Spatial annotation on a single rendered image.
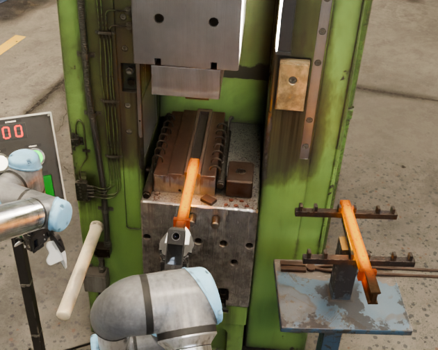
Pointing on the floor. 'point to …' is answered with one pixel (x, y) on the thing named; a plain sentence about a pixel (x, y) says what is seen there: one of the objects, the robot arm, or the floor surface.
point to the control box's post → (21, 255)
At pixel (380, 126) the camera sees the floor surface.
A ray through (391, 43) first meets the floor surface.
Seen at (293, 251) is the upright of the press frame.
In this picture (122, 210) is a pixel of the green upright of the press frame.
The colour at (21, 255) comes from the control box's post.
